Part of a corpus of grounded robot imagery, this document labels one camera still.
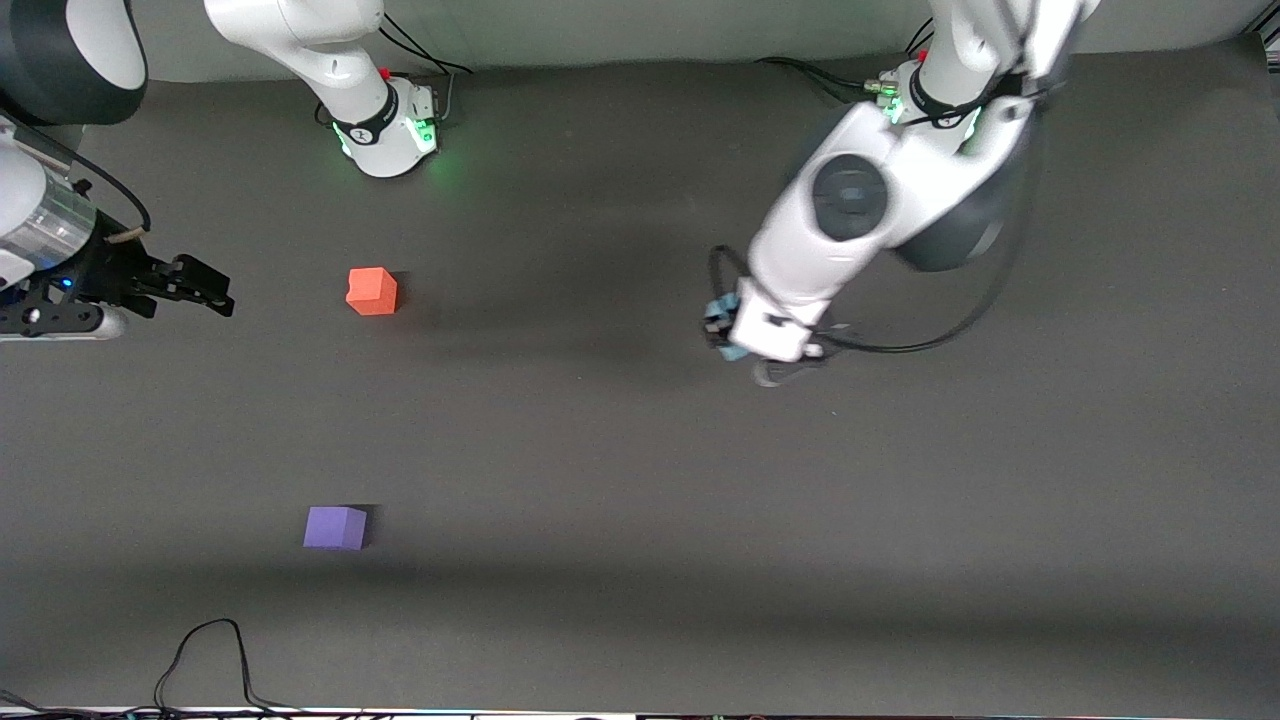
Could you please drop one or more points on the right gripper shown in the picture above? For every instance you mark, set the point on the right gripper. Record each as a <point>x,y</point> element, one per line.
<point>113,270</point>

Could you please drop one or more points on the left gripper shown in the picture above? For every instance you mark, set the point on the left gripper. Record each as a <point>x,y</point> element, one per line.
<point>716,336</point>

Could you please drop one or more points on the light blue foam block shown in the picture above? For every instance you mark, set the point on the light blue foam block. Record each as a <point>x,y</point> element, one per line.
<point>735,352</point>

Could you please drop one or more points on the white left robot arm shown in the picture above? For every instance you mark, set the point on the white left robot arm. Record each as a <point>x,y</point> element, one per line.
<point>800,250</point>

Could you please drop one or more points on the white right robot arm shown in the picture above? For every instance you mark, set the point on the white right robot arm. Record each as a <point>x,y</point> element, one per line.
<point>330,50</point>

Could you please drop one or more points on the orange foam block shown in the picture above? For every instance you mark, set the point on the orange foam block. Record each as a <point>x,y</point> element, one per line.
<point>372,292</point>

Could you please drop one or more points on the purple foam block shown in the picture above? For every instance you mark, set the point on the purple foam block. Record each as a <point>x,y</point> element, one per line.
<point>335,528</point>

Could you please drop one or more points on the dark grey table mat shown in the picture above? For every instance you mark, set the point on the dark grey table mat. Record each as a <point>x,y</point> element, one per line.
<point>700,500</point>

